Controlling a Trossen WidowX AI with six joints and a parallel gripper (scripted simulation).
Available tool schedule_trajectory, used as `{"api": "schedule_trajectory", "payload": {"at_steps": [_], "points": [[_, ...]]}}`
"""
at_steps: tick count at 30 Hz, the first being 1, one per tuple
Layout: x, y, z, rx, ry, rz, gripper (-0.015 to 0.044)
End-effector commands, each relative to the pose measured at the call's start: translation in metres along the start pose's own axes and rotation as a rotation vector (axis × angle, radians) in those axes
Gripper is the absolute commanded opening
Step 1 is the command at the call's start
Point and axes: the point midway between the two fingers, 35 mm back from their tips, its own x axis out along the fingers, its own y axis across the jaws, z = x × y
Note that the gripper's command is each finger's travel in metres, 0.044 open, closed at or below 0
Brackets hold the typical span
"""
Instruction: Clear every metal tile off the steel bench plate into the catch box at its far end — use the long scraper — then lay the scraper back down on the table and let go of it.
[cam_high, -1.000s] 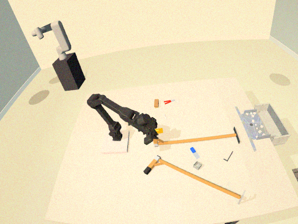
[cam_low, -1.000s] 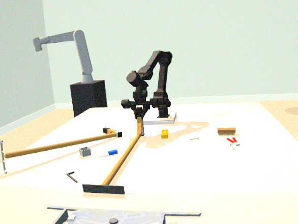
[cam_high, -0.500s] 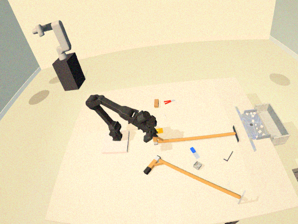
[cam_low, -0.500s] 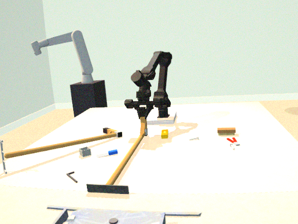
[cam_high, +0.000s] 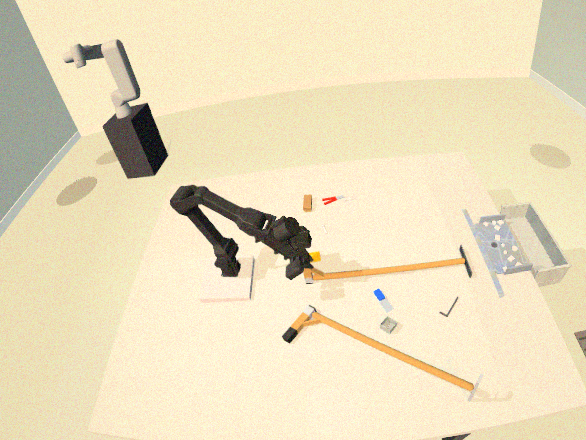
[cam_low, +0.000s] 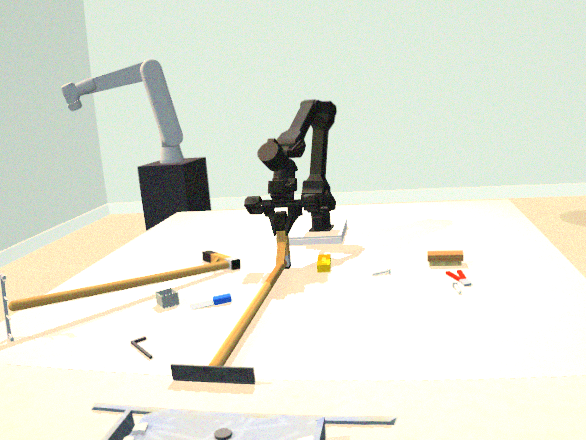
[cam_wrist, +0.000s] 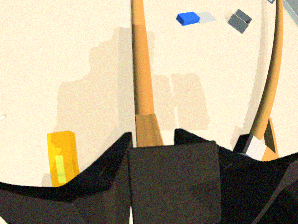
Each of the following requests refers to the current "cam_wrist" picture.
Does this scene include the long-handled scraper with black blade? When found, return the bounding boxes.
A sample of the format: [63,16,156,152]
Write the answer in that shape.
[126,0,221,224]

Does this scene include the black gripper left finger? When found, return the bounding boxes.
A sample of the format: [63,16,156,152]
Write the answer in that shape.
[0,131,133,224]

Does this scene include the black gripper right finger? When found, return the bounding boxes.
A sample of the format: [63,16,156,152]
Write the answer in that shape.
[174,128,298,224]

